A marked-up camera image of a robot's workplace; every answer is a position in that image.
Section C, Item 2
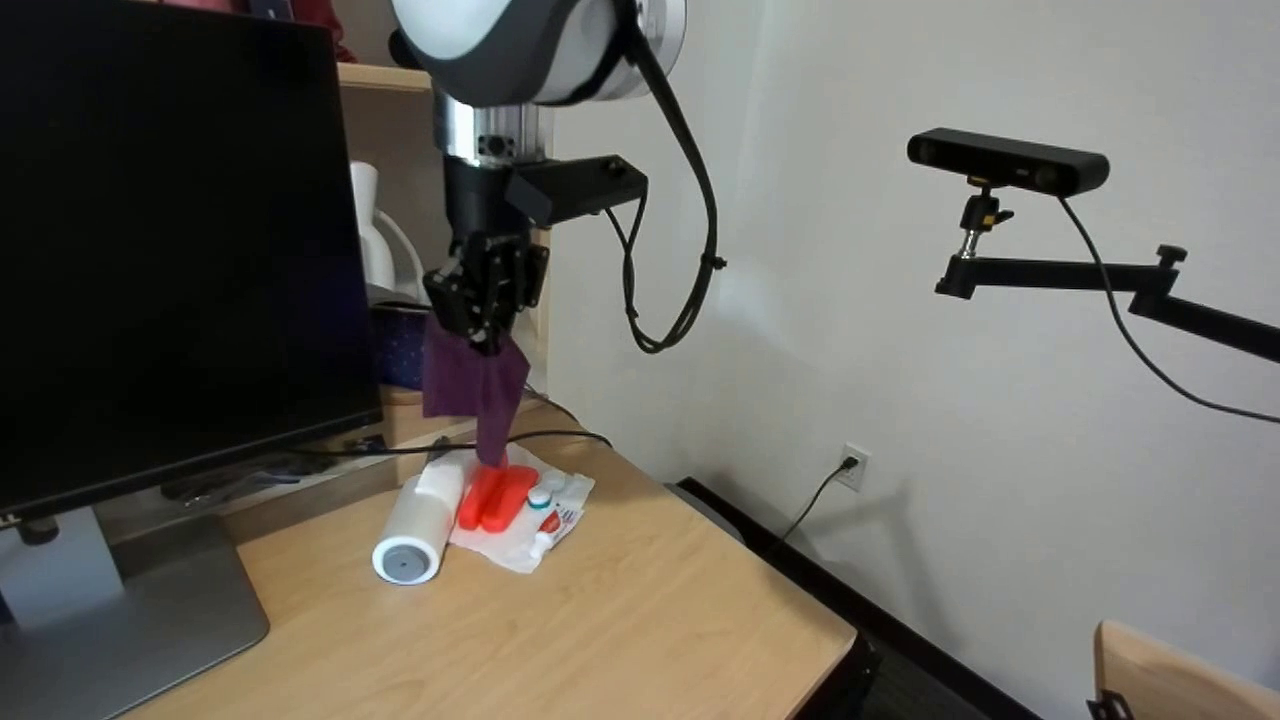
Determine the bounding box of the wooden chair corner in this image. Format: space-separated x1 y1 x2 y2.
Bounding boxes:
1089 619 1280 720

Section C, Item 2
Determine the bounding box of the plastic package with red item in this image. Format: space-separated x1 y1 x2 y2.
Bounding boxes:
452 450 594 576

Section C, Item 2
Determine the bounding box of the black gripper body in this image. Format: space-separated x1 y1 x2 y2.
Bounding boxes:
426 159 547 355

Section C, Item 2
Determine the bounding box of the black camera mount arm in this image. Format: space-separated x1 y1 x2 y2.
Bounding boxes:
935 187 1280 361

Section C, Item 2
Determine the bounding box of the purple cloth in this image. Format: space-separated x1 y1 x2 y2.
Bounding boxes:
419 319 527 464

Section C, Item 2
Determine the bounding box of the white lint roller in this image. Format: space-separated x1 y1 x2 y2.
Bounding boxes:
374 464 464 584

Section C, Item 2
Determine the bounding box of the black desk cable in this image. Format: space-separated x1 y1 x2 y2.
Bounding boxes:
315 384 615 464

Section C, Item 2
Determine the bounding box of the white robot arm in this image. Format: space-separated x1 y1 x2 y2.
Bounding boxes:
390 0 687 355

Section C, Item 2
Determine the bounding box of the black external camera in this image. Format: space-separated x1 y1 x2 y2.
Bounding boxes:
908 130 1114 195

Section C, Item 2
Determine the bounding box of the grey monitor stand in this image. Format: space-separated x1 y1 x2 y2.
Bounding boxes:
0 509 269 720

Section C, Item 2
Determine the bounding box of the dark blue starry pouch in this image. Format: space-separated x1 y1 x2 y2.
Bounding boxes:
374 306 432 390

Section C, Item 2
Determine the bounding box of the wooden bookshelf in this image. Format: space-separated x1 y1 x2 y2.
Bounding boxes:
132 0 558 393

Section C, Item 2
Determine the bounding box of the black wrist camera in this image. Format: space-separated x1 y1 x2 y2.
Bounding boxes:
503 157 649 229

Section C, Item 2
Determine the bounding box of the black computer monitor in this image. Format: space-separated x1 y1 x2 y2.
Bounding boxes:
0 0 382 515

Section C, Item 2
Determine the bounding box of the black wall plug cable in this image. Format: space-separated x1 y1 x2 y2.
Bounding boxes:
776 452 864 547

